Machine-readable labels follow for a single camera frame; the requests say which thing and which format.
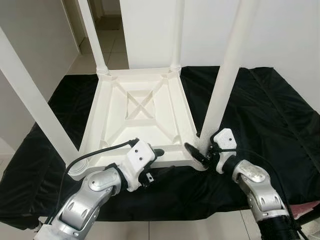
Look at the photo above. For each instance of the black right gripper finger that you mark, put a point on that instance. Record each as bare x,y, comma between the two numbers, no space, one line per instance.
196,152

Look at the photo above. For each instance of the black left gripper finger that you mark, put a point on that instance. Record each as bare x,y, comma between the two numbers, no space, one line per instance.
163,171
158,152

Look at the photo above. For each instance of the white plastic table top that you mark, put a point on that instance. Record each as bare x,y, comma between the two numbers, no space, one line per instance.
145,105

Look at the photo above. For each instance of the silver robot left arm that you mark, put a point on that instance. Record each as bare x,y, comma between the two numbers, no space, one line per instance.
85,200

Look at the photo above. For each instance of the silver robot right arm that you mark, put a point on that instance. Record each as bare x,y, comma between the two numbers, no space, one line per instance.
265,195

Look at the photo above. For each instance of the pink fabric slipper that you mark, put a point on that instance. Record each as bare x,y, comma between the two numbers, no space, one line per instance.
306,208

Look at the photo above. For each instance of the brown door mat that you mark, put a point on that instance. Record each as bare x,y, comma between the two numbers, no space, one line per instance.
112,22

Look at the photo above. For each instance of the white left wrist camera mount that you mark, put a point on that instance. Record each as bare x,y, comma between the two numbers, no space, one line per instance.
139,156

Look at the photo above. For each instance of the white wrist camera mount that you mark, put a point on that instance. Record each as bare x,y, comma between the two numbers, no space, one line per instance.
226,141
139,156

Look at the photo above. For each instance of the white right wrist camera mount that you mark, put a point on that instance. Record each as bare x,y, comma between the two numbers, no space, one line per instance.
226,141

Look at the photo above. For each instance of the white door frame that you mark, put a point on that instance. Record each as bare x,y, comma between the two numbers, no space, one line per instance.
95,15

